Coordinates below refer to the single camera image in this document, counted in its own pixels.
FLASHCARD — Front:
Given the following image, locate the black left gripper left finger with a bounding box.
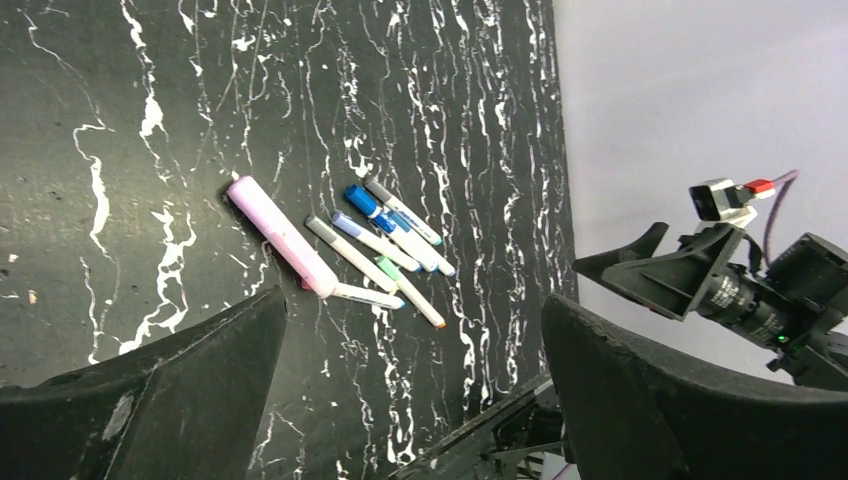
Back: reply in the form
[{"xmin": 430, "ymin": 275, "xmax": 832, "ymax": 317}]
[{"xmin": 1, "ymin": 287, "xmax": 287, "ymax": 479}]

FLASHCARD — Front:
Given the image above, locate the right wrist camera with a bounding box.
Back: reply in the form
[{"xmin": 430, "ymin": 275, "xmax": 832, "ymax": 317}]
[{"xmin": 688, "ymin": 178, "xmax": 776, "ymax": 232}]

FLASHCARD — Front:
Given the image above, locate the white marker pink cap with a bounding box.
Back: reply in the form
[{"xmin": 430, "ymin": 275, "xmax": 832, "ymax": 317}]
[{"xmin": 330, "ymin": 283, "xmax": 406, "ymax": 310}]

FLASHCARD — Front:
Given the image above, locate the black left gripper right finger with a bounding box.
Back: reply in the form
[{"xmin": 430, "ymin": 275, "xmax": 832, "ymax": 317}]
[{"xmin": 541, "ymin": 294, "xmax": 847, "ymax": 479}]

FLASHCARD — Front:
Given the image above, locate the white marker dark grey cap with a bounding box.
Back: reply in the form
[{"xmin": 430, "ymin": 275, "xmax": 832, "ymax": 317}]
[{"xmin": 362, "ymin": 175, "xmax": 443, "ymax": 245}]

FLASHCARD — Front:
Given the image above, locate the pink highlighter body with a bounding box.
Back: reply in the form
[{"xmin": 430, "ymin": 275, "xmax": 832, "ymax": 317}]
[{"xmin": 227, "ymin": 175, "xmax": 339, "ymax": 298}]

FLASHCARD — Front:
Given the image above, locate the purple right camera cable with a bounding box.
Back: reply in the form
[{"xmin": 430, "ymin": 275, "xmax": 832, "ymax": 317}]
[{"xmin": 761, "ymin": 169, "xmax": 800, "ymax": 266}]

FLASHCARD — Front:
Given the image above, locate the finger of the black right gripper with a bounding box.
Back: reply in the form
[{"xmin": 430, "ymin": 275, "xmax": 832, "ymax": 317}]
[{"xmin": 573, "ymin": 222, "xmax": 745, "ymax": 321}]

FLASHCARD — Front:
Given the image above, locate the white marker light grey cap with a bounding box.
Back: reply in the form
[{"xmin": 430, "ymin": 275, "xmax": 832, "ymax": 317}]
[{"xmin": 304, "ymin": 215, "xmax": 397, "ymax": 293}]

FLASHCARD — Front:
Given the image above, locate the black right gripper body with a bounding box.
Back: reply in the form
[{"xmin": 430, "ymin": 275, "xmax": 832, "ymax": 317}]
[{"xmin": 696, "ymin": 233, "xmax": 847, "ymax": 388}]

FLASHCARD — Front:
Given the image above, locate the white marker green cap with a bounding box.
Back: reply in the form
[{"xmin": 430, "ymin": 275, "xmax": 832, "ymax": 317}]
[{"xmin": 375, "ymin": 255, "xmax": 447, "ymax": 329}]

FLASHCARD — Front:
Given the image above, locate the white marker dark blue cap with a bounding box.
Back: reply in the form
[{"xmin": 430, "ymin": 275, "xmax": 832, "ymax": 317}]
[{"xmin": 344, "ymin": 185, "xmax": 456, "ymax": 276}]

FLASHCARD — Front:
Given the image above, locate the white marker lavender cap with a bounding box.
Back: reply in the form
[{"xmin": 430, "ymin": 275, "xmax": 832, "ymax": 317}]
[{"xmin": 331, "ymin": 211, "xmax": 421, "ymax": 272}]

